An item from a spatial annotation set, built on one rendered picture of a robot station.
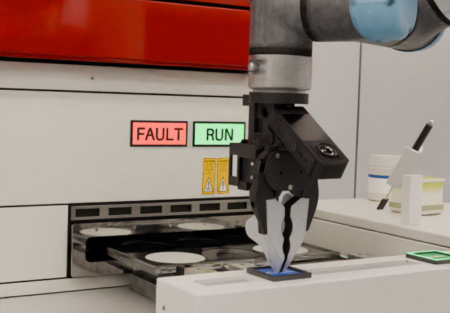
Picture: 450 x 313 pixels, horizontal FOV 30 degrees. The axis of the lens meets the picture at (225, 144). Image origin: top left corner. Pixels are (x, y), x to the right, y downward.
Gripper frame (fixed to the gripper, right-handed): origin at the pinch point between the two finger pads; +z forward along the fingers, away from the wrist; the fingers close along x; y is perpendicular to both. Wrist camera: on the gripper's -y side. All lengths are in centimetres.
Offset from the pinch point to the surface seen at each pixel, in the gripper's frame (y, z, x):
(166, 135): 58, -12, -15
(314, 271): 2.3, 2.0, -6.5
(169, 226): 57, 5, -16
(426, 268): -3.2, 1.7, -20.2
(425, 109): 207, -18, -232
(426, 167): 207, 9, -234
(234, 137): 58, -12, -30
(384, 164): 51, -7, -62
